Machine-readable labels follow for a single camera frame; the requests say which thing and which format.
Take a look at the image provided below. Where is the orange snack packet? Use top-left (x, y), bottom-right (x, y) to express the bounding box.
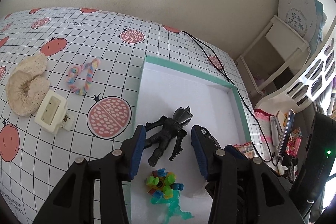
top-left (234, 141), bottom-right (255, 159)

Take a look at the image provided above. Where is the green translucent toy figure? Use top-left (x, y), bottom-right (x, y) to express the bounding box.
top-left (150, 190), bottom-right (194, 224)

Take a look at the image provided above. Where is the colourful building block toy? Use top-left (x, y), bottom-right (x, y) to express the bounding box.
top-left (145, 168), bottom-right (184, 200)

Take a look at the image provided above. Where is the cream plastic hair claw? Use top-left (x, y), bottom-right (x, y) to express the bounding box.
top-left (34, 90), bottom-right (74, 135)

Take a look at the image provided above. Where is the black action figure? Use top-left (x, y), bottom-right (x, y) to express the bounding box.
top-left (144, 106), bottom-right (193, 167)

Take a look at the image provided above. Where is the cream lace cloth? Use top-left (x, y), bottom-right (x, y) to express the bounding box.
top-left (5, 53), bottom-right (50, 117)

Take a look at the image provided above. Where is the pastel twisted hair tie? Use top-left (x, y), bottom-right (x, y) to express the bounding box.
top-left (65, 56), bottom-right (102, 96)

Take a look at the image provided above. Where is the nail clipper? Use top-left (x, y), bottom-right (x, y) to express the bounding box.
top-left (270, 116), bottom-right (282, 147)

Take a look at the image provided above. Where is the pink crochet mat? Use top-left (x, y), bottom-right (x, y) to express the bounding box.
top-left (255, 109), bottom-right (274, 160)

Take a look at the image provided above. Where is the teal shallow box tray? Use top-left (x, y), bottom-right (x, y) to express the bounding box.
top-left (134, 55), bottom-right (251, 223)

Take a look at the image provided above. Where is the white bedside shelf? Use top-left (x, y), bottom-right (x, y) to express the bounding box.
top-left (235, 15), bottom-right (335, 114)

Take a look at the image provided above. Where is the pomegranate print grid bedsheet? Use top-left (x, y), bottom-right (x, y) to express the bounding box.
top-left (1, 7), bottom-right (247, 223)

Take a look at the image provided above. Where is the light blue memorial book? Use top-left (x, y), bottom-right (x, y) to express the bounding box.
top-left (277, 0), bottom-right (326, 53)

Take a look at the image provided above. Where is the black cable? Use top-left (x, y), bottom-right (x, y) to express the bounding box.
top-left (180, 30), bottom-right (279, 163)

